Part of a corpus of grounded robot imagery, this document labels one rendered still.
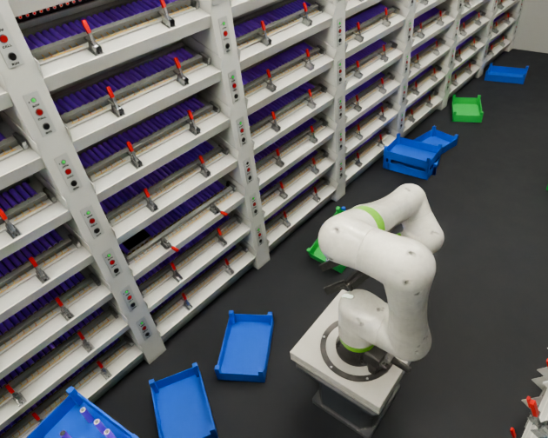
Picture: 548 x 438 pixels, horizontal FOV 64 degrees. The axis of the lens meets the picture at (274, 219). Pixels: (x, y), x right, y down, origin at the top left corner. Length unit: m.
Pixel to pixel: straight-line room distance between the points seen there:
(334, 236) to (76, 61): 0.87
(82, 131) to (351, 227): 0.86
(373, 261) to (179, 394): 1.19
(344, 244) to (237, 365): 1.07
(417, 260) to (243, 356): 1.17
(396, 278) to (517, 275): 1.45
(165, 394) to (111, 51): 1.31
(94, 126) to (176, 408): 1.12
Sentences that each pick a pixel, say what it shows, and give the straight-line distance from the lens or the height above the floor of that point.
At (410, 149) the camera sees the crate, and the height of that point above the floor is 0.08.
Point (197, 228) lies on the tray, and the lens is 1.85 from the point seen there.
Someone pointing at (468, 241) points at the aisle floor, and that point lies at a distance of 2.49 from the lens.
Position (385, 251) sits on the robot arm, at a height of 0.95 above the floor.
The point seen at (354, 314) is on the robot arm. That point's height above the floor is 0.56.
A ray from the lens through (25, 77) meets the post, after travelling 1.34.
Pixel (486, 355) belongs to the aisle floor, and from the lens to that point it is 2.05.
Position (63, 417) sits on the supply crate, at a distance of 1.59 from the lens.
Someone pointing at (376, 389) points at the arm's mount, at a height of 0.32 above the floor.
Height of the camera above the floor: 1.64
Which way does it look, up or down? 39 degrees down
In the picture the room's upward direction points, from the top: 8 degrees counter-clockwise
